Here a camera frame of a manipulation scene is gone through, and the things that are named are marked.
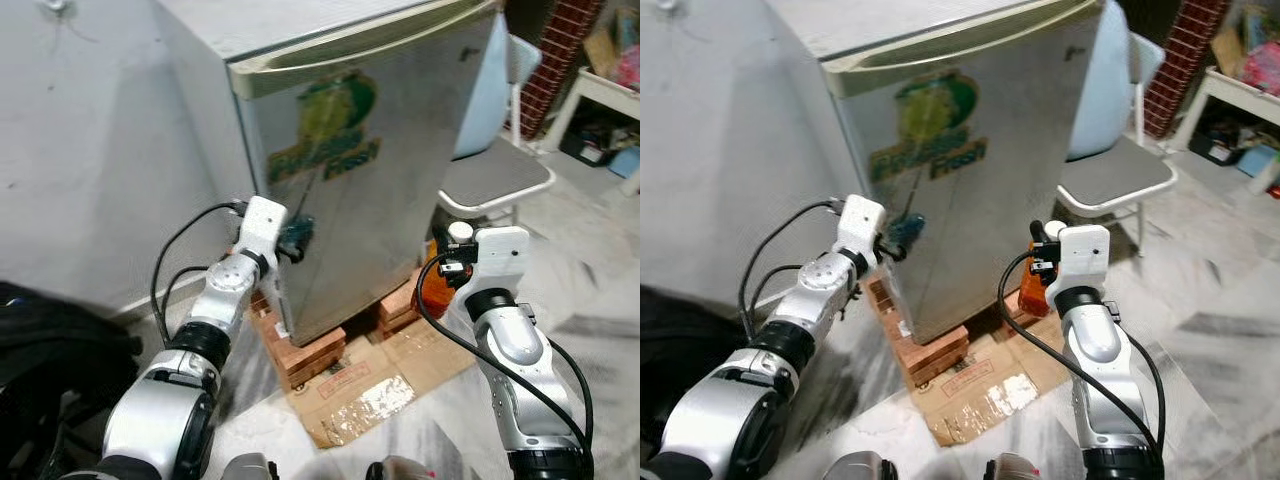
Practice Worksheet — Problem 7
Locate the white chair with grey seat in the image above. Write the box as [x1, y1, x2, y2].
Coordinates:
[1055, 0, 1179, 251]
[437, 33, 558, 227]

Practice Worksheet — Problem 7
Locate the pink packet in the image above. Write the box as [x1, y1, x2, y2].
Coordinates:
[1240, 40, 1280, 96]
[614, 42, 641, 93]

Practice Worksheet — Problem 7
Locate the black bag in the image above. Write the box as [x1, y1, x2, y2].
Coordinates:
[640, 285, 746, 480]
[0, 282, 143, 480]

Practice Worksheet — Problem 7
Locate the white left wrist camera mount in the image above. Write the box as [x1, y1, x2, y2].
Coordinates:
[838, 195, 887, 266]
[236, 196, 290, 267]

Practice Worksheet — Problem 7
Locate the white shelf table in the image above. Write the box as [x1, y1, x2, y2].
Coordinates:
[540, 65, 641, 153]
[1168, 68, 1280, 153]

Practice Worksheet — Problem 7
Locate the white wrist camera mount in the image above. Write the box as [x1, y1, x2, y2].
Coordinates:
[236, 196, 290, 267]
[470, 226, 532, 297]
[838, 195, 887, 266]
[1045, 224, 1112, 293]

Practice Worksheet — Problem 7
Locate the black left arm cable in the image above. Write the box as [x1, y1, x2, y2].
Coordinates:
[738, 198, 846, 341]
[750, 263, 809, 321]
[150, 200, 248, 346]
[160, 264, 217, 323]

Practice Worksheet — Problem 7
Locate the red brick stack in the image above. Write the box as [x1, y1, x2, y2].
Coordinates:
[375, 262, 433, 343]
[868, 278, 973, 389]
[248, 288, 347, 393]
[997, 285, 1025, 336]

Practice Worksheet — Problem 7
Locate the black box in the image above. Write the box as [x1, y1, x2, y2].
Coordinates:
[1188, 122, 1246, 167]
[558, 122, 619, 167]

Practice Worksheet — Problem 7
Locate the green fridge sticker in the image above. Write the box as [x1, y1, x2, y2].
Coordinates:
[266, 70, 383, 187]
[868, 68, 989, 186]

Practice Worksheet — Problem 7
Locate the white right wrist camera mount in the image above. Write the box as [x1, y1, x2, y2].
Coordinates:
[1045, 224, 1112, 293]
[470, 226, 532, 297]

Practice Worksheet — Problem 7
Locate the robot left leg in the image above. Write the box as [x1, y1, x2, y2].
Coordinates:
[828, 452, 896, 480]
[218, 452, 281, 480]

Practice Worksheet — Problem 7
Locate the red brick pillar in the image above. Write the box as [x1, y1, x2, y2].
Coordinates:
[1143, 0, 1233, 141]
[513, 0, 608, 141]

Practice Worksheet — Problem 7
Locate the brown cardboard box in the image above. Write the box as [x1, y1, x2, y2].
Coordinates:
[1210, 20, 1251, 79]
[583, 18, 623, 79]

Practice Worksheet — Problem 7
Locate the silver fridge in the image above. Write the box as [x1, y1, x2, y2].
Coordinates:
[765, 0, 1106, 346]
[152, 0, 501, 348]

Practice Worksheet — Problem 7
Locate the brown cardboard sheet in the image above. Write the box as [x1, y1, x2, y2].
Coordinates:
[283, 318, 481, 450]
[920, 330, 1076, 448]

